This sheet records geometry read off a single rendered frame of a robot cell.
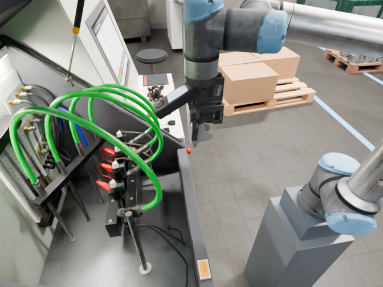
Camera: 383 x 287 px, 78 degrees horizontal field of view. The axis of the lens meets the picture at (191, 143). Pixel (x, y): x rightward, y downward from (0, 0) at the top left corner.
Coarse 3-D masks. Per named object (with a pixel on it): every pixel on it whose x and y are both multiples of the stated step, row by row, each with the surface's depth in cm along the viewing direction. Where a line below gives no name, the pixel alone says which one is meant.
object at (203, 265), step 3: (201, 261) 68; (204, 261) 68; (201, 264) 68; (204, 264) 68; (201, 267) 67; (204, 267) 67; (207, 267) 67; (201, 270) 66; (204, 270) 66; (207, 270) 66; (201, 273) 66; (204, 273) 66; (207, 273) 66; (201, 276) 65; (204, 276) 65; (204, 279) 65; (207, 279) 66
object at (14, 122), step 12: (24, 108) 46; (36, 108) 45; (48, 108) 44; (12, 120) 49; (72, 120) 44; (84, 120) 44; (12, 132) 52; (96, 132) 44; (12, 144) 55; (120, 144) 45; (132, 156) 46; (24, 168) 61; (144, 168) 47; (36, 180) 65; (156, 180) 49; (156, 192) 51; (144, 204) 58; (156, 204) 55
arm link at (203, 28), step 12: (192, 0) 41; (204, 0) 41; (216, 0) 41; (192, 12) 42; (204, 12) 41; (216, 12) 42; (192, 24) 43; (204, 24) 43; (216, 24) 43; (192, 36) 45; (204, 36) 44; (216, 36) 43; (192, 48) 46; (204, 48) 45; (216, 48) 46; (192, 60) 48; (204, 60) 47
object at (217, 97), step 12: (192, 84) 51; (204, 84) 51; (216, 84) 53; (204, 96) 55; (216, 96) 55; (192, 108) 55; (204, 108) 55; (216, 108) 55; (204, 120) 58; (216, 120) 57
